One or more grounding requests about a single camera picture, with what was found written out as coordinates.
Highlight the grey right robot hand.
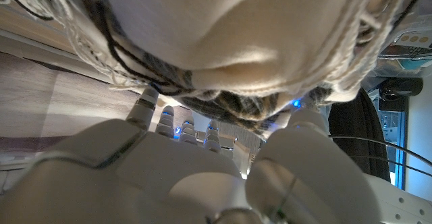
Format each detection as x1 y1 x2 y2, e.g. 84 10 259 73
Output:
0 87 382 224

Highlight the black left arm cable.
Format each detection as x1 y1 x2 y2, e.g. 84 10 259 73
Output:
329 134 432 178

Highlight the cream plaid fringed scarf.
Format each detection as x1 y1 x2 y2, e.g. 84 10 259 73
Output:
0 0 423 140

